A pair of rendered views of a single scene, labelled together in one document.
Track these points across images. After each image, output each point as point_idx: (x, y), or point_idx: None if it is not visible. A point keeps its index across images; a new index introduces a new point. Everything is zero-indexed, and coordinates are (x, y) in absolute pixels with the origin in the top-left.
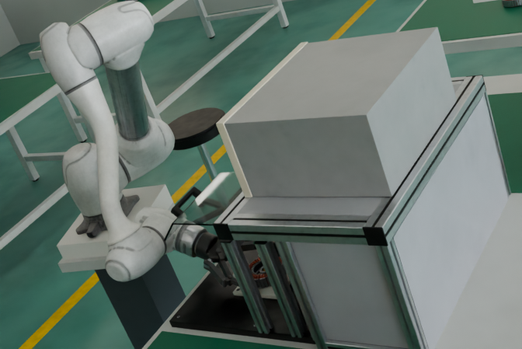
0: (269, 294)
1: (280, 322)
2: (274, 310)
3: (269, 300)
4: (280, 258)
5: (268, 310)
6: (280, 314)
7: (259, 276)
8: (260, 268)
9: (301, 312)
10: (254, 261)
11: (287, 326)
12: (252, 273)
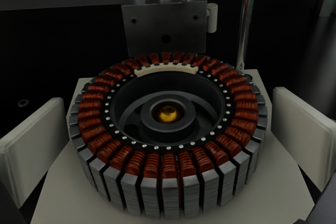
0: (261, 91)
1: (328, 45)
2: (301, 70)
3: (271, 99)
4: (111, 68)
5: (311, 83)
6: (305, 55)
7: (240, 83)
8: (169, 127)
9: (273, 26)
10: (137, 154)
11: (329, 30)
12: (226, 122)
